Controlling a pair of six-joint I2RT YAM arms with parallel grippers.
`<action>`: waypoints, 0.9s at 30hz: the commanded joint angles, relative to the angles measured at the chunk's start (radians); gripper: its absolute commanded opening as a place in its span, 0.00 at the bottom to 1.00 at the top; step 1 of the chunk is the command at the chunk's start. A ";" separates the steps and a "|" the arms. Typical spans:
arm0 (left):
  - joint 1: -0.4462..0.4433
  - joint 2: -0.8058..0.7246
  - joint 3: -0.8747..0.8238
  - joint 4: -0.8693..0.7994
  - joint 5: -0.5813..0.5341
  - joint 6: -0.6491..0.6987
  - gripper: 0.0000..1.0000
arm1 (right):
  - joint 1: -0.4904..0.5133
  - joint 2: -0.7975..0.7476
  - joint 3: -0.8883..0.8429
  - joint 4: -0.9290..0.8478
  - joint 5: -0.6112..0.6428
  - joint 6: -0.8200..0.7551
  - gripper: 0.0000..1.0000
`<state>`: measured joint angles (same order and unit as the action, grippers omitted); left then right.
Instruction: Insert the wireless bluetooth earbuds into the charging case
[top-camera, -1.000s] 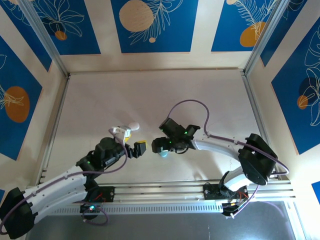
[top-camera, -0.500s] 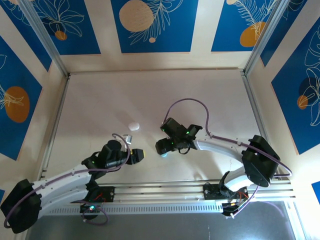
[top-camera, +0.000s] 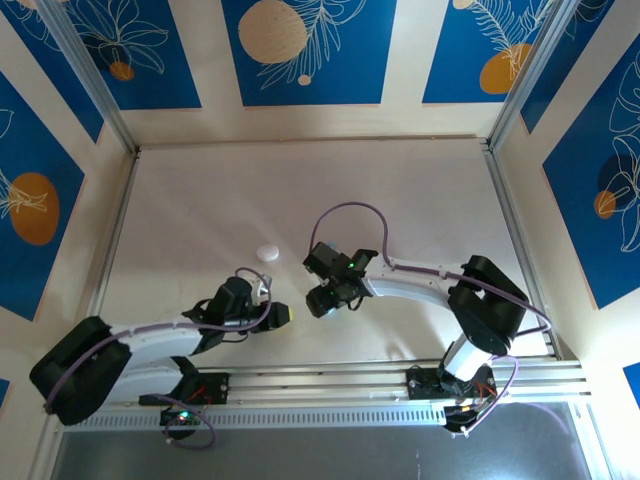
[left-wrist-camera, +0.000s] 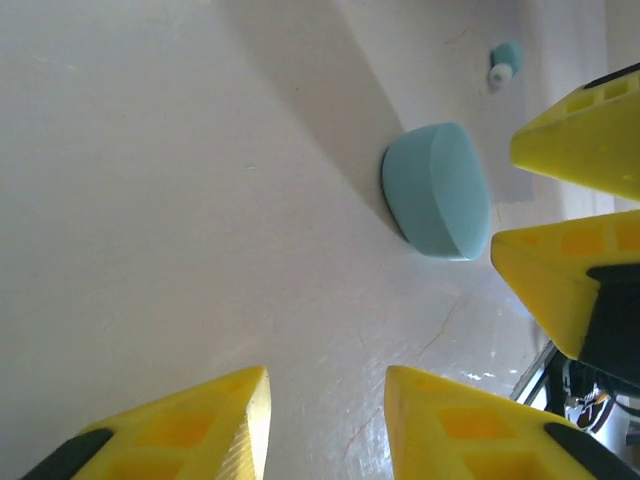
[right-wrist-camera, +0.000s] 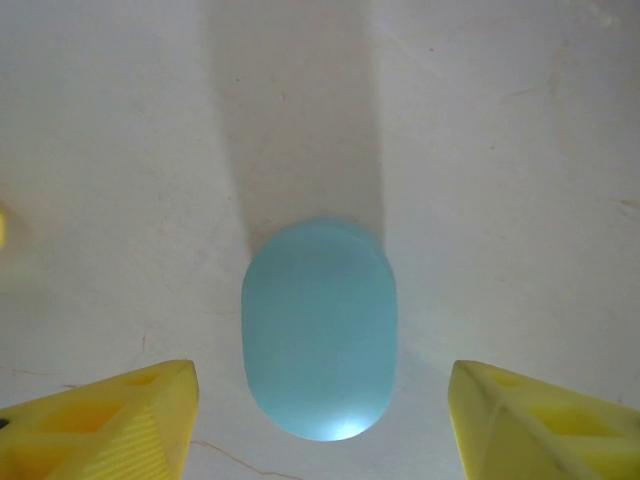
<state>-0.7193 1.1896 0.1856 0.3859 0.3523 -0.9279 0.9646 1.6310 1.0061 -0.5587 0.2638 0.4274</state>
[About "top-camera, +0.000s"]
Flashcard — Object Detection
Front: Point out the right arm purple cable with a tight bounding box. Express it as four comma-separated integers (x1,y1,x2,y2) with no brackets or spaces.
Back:
309,201,554,437

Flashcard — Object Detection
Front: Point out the grey metal sheet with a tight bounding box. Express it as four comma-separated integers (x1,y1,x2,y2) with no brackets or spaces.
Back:
49,402,614,480

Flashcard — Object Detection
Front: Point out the aluminium side rail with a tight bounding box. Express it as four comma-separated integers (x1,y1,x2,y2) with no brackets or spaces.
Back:
482,139,566,361
74,147,142,371

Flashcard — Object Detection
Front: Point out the small circuit board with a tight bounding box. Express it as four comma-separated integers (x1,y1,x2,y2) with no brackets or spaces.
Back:
443,399,499,434
159,405,204,429

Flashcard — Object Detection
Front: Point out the aluminium corner post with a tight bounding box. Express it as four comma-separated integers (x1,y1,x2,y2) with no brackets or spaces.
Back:
37,0,142,154
484,0,587,151

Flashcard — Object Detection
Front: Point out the slotted grey cable duct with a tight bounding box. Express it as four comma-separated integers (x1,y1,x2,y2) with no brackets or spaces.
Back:
62,404,449,432

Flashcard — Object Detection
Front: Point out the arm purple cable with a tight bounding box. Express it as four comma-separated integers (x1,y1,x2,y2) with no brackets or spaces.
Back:
309,201,554,437
44,267,275,450

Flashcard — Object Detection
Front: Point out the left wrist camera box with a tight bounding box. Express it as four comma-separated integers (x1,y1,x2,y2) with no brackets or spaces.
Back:
251,276,275,307

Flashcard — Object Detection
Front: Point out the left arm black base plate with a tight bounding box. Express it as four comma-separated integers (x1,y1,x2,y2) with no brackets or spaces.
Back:
138,372,231,407

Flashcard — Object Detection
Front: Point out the aluminium mounting rail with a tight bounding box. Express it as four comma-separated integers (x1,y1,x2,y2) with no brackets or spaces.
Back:
42,355,594,417

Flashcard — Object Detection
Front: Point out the blue floral wall panel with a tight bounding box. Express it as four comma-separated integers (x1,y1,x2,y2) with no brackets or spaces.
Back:
542,47,640,310
222,0,399,107
422,0,566,105
0,69,86,321
519,0,640,135
0,9,105,145
64,0,202,111

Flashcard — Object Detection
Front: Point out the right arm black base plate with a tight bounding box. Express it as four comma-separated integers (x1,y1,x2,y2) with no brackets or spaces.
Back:
405,367,499,401

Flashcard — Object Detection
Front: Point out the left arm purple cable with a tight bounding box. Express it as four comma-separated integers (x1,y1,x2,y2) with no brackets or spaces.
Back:
44,267,275,450

